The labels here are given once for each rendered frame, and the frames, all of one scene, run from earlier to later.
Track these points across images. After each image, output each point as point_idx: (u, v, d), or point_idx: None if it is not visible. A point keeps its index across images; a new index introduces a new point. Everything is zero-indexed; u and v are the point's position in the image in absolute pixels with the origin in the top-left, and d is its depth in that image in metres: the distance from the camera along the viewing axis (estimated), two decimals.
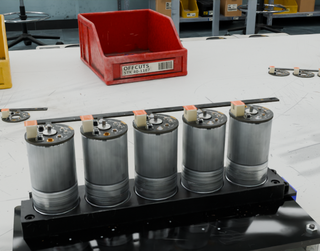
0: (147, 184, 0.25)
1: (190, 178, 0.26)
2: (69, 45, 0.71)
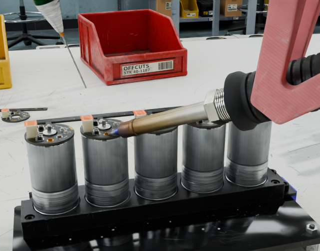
0: (147, 184, 0.25)
1: (190, 178, 0.26)
2: (69, 45, 0.71)
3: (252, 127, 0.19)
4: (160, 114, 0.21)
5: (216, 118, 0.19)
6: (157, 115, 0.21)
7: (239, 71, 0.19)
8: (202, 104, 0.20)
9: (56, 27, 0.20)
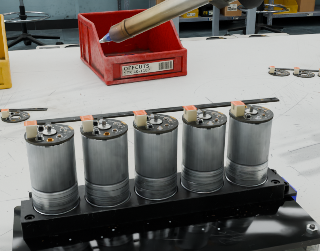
0: (147, 184, 0.25)
1: (190, 178, 0.26)
2: (69, 45, 0.71)
3: (256, 3, 0.17)
4: (154, 7, 0.19)
5: None
6: (150, 9, 0.19)
7: None
8: None
9: None
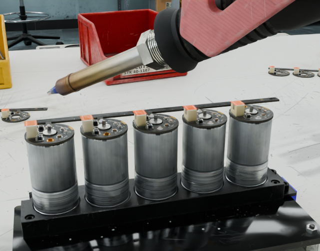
0: (147, 184, 0.25)
1: (190, 178, 0.26)
2: (69, 45, 0.71)
3: (189, 68, 0.17)
4: (96, 64, 0.19)
5: (149, 61, 0.17)
6: (92, 66, 0.19)
7: (172, 7, 0.17)
8: (137, 48, 0.18)
9: None
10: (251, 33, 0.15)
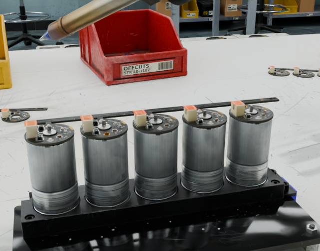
0: (147, 184, 0.25)
1: (190, 178, 0.26)
2: (69, 45, 0.71)
3: None
4: (88, 3, 0.19)
5: None
6: (85, 5, 0.19)
7: None
8: None
9: None
10: None
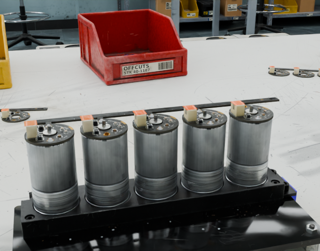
0: (147, 184, 0.25)
1: (190, 178, 0.26)
2: (69, 45, 0.71)
3: None
4: None
5: None
6: None
7: None
8: None
9: None
10: None
